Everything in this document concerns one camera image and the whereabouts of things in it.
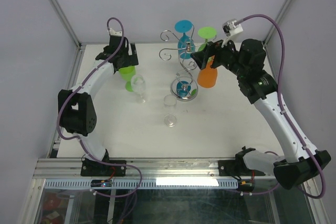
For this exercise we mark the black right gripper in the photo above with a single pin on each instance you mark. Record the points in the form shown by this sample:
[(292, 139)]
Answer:
[(200, 57)]

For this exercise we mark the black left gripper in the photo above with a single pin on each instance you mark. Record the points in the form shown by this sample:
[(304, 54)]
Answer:
[(132, 60)]

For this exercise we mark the green wine glass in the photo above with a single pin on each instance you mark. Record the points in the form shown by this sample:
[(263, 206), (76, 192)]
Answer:
[(206, 33), (126, 74)]

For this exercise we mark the blue plastic wine glass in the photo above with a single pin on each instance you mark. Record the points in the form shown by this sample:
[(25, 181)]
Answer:
[(186, 28)]

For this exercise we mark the orange plastic wine glass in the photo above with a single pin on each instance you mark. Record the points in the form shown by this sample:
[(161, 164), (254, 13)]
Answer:
[(208, 76)]

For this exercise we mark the clear flute glass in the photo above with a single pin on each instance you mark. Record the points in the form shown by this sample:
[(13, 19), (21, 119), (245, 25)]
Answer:
[(170, 103)]

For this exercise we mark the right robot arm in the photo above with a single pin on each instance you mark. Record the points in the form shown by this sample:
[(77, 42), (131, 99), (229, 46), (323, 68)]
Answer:
[(301, 160)]

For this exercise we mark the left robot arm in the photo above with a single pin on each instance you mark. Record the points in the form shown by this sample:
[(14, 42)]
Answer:
[(77, 117)]

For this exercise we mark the clear wine glass left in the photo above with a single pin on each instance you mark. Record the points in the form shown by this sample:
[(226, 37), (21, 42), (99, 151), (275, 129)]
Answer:
[(138, 86)]

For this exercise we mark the chrome wine glass rack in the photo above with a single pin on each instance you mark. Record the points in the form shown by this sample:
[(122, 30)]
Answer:
[(183, 87)]

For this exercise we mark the white LED light strip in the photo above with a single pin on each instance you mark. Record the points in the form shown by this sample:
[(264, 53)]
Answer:
[(187, 181)]

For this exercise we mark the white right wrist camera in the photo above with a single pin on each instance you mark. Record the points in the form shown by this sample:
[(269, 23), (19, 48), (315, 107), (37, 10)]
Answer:
[(232, 30)]

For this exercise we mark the left corner frame post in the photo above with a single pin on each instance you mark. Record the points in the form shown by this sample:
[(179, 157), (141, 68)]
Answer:
[(65, 22)]

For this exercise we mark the corner frame post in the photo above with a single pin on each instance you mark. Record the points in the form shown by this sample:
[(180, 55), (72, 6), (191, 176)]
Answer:
[(65, 22), (279, 18)]

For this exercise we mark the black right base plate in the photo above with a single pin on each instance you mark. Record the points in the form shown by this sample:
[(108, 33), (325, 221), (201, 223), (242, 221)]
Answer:
[(231, 167)]

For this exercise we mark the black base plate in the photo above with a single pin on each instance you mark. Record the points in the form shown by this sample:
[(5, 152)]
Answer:
[(231, 167), (94, 169)]

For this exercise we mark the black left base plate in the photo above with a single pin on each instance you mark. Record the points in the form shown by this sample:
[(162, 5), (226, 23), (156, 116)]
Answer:
[(94, 169)]

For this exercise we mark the right corner frame post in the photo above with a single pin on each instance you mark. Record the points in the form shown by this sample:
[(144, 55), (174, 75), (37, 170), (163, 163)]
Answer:
[(279, 18)]

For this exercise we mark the aluminium mounting rail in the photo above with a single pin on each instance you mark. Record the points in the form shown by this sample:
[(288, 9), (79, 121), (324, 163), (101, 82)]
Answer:
[(58, 168)]

